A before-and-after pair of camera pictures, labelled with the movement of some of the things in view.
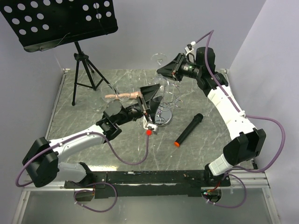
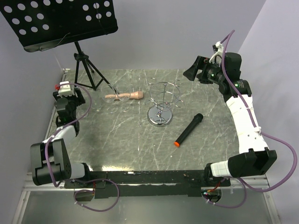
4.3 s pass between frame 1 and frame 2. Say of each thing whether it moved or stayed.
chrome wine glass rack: stayed
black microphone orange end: stayed
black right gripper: moved
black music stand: stayed
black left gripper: moved
